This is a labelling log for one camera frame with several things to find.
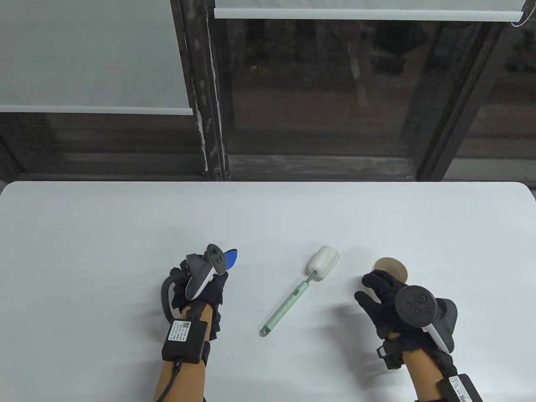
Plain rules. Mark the beige ceramic water cup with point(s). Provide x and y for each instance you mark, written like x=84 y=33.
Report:
x=393 y=268

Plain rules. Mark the grey window sill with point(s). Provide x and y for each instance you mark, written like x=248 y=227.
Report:
x=322 y=167

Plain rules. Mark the person's right forearm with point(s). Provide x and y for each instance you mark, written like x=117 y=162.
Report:
x=423 y=377

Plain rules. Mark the white sponge cup brush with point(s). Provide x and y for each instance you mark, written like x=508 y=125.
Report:
x=324 y=261

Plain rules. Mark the white roller blind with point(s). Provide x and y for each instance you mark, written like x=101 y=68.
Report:
x=83 y=54
x=335 y=14

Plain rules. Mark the person's left forearm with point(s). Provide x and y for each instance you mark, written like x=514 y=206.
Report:
x=188 y=381

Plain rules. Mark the blue microfiber cloth black trim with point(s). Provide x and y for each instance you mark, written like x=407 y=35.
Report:
x=231 y=257

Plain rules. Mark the person's right hand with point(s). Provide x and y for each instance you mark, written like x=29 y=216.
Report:
x=383 y=310

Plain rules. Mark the black labelled sensor box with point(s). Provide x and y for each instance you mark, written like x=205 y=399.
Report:
x=460 y=389
x=188 y=347

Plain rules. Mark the person's left hand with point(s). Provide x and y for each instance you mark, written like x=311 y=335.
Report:
x=213 y=297

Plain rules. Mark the dark grey window post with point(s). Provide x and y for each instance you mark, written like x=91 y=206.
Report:
x=460 y=104

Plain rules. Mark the weathered dark window post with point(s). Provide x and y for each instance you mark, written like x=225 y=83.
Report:
x=205 y=83

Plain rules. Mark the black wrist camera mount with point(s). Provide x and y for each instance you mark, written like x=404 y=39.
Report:
x=391 y=356

